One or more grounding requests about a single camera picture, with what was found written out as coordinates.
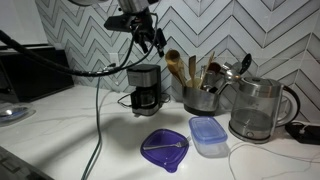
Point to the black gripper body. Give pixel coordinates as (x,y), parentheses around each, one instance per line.
(143,25)

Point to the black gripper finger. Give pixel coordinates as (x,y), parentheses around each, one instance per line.
(144,45)
(161,41)

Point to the plain wooden spatula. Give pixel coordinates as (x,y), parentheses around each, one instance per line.
(192,68)

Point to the slotted wooden spatula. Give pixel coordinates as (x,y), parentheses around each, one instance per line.
(207,66)

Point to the silver utensil bucket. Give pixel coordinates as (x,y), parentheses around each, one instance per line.
(200,100)

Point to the large round wooden spoon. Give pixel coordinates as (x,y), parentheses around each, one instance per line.
(173,56)

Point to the small wooden spoon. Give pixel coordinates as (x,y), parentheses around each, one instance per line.
(175,71)

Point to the black silver coffee maker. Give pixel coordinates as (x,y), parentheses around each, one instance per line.
(144,88)

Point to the dark copper ladle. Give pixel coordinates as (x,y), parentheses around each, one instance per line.
(215,67)

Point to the metal perforated spoon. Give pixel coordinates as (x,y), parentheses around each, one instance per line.
(227,66)

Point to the shiny metal ladle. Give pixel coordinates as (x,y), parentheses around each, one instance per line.
(231,76)

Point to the black perforated spoon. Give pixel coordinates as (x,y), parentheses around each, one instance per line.
(246,62)

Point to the clear container blue lid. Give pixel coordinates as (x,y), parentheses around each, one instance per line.
(207,131)

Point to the metal fork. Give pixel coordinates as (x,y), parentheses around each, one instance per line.
(163,146)

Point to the purple plastic lid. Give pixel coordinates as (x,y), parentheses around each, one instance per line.
(165,155)

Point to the glass steel electric kettle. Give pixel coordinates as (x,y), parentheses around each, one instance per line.
(255,106)

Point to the black microwave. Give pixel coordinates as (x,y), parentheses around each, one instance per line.
(33,76)

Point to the blue glass plate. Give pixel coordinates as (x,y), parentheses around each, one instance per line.
(11,113)

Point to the black power adapter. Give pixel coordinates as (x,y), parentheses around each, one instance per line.
(305,135)

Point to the dark stove edge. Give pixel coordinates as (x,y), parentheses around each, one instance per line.
(16,166)

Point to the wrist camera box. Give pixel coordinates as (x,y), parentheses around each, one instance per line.
(118,23)

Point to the white wall outlet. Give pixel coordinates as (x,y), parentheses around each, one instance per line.
(114,58)

